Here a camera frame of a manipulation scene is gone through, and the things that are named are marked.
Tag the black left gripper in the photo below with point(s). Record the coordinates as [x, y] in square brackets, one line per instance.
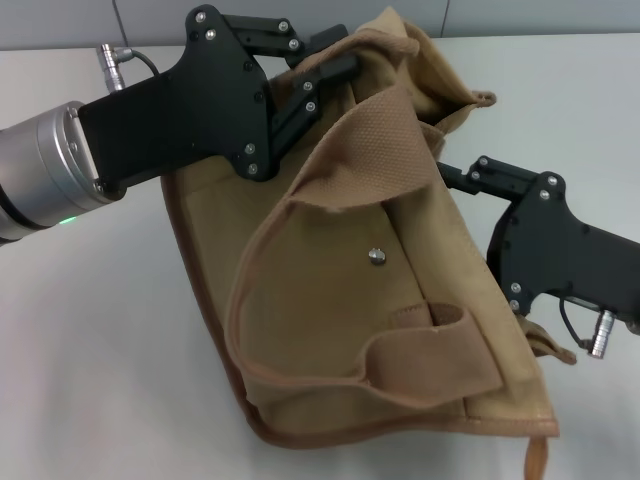
[185, 125]

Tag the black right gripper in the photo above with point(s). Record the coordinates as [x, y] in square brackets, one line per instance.
[550, 250]

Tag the khaki canvas food bag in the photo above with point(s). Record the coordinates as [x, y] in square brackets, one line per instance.
[325, 310]

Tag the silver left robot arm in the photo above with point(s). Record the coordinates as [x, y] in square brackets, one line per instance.
[35, 170]

